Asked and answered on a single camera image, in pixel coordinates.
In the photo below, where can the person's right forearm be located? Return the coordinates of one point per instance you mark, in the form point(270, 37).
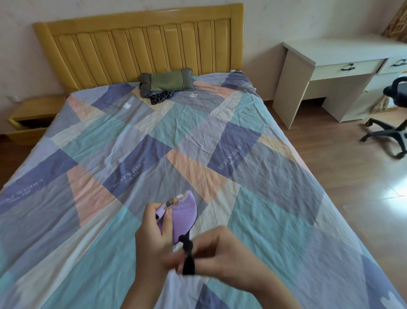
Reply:
point(276, 297)

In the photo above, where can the person's left thumb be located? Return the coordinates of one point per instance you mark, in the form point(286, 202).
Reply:
point(167, 222)

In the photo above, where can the yellow wooden headboard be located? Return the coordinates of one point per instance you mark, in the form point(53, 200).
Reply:
point(136, 47)

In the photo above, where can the yellow wooden nightstand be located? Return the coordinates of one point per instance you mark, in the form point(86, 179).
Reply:
point(35, 109)

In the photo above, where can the person's left hand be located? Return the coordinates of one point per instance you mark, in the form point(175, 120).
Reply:
point(152, 245)

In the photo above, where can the white desk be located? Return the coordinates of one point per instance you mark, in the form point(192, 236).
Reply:
point(337, 51)

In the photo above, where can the patchwork bed sheet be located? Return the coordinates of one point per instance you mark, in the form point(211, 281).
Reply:
point(197, 133)

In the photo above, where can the patterned brown curtain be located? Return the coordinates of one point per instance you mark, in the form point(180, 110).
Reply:
point(397, 22)

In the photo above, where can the person's right fingers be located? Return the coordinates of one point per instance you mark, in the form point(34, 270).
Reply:
point(203, 248)

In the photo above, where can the person's right hand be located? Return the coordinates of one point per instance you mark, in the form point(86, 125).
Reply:
point(229, 258)

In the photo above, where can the dark checked cloth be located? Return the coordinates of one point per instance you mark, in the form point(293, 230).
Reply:
point(160, 96)

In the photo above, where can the black office chair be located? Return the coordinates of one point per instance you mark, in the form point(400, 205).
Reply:
point(392, 129)

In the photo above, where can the person's left forearm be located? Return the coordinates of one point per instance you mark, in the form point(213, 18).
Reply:
point(143, 294)

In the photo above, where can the green pillow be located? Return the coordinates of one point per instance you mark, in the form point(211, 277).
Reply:
point(167, 81)

